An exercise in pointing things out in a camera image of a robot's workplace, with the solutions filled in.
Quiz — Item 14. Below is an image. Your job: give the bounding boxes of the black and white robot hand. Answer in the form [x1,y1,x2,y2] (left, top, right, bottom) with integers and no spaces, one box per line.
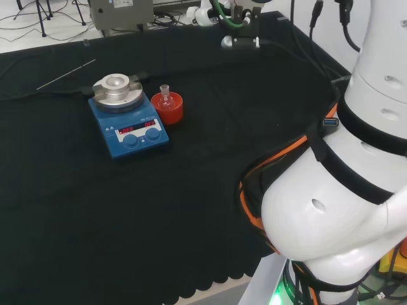
[186,0,224,28]

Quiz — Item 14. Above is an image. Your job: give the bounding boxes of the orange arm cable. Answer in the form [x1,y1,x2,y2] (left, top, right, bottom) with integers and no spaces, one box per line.
[238,104,340,255]

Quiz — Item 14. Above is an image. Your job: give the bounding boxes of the black floor cable bundle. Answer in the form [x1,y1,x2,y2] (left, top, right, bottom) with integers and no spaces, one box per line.
[154,11,189,27]

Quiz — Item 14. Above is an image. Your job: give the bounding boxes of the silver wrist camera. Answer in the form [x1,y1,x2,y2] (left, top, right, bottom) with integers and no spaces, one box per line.
[221,34,261,51]

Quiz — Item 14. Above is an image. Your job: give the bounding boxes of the thin glass rod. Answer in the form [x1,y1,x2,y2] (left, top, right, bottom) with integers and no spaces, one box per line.
[36,58,96,91]

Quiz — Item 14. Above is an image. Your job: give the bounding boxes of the yellow stop button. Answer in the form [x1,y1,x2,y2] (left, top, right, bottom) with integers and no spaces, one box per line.
[378,240,407,278]

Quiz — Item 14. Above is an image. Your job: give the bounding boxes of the heater with blue base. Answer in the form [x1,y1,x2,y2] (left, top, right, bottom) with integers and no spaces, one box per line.
[81,72,171,160]

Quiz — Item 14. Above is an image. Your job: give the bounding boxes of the black tripod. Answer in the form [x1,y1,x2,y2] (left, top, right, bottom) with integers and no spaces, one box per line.
[71,0,87,26]
[14,0,54,37]

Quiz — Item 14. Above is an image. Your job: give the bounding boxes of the black bench cloth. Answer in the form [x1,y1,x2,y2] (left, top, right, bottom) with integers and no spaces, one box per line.
[0,11,354,302]

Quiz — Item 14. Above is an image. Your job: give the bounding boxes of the black camera cable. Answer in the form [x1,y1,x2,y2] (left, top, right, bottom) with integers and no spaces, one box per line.
[259,38,341,107]

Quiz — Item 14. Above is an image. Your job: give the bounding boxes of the black heater power cable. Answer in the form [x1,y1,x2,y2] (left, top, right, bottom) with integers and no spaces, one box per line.
[0,88,84,102]

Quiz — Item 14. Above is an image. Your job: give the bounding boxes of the grey equipment box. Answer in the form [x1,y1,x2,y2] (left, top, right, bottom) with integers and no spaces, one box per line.
[88,0,156,32]

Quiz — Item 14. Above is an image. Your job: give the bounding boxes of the clear round-bottom flask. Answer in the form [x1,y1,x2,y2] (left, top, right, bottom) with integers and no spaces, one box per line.
[160,84,175,111]

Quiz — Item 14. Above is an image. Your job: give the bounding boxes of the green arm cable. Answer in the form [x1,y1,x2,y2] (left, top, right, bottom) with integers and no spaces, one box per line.
[210,0,244,32]

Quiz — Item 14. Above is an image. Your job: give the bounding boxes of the red flask support ring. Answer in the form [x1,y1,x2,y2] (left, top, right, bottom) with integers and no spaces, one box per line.
[150,91,184,125]

